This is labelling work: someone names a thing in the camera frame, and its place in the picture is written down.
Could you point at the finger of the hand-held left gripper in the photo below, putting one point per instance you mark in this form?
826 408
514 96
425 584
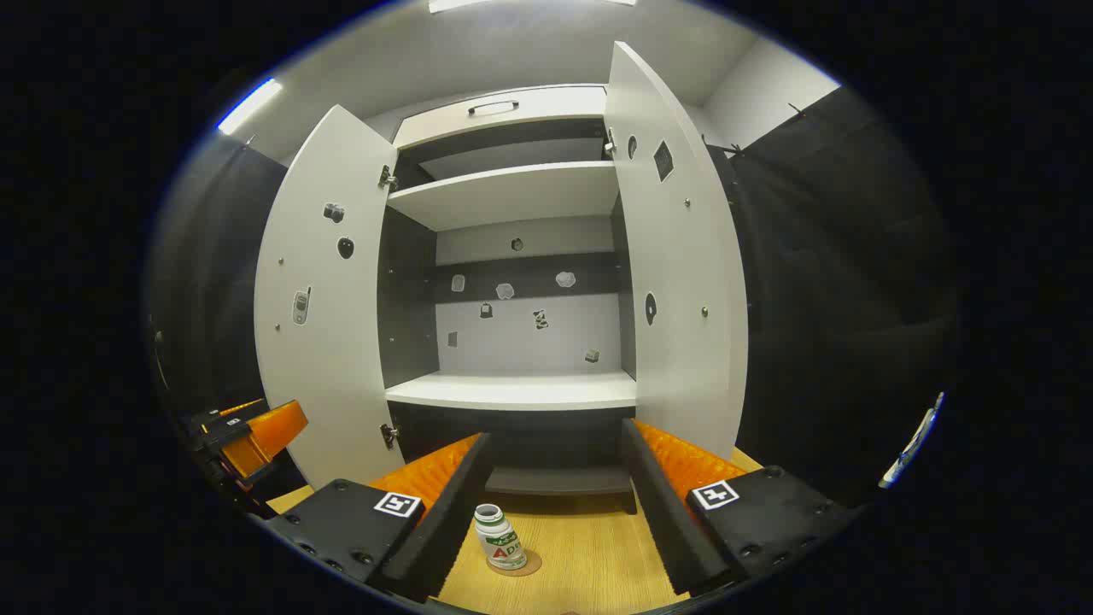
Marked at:
269 431

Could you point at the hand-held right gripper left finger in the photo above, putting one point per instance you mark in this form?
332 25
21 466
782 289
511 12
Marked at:
452 521

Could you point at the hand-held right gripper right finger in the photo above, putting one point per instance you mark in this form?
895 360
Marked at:
662 521

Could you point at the white cabinet door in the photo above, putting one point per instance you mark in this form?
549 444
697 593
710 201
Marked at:
683 273
333 359

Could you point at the round wooden coaster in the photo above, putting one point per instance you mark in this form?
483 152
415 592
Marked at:
534 565

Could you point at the metal door hinge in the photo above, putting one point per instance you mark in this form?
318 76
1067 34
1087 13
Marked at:
389 436
388 178
610 143

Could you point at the white cabinet shelf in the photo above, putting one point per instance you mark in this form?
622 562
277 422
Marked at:
504 196
512 391

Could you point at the white cabinet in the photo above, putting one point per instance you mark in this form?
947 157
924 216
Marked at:
512 342

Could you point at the black backdrop cloth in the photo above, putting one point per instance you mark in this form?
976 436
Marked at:
854 282

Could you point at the small ceiling light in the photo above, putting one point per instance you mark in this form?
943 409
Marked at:
249 106

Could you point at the white cabinet drawer front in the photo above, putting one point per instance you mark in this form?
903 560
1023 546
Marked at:
555 107

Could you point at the large ceiling light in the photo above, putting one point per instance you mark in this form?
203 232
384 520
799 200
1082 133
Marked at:
461 4

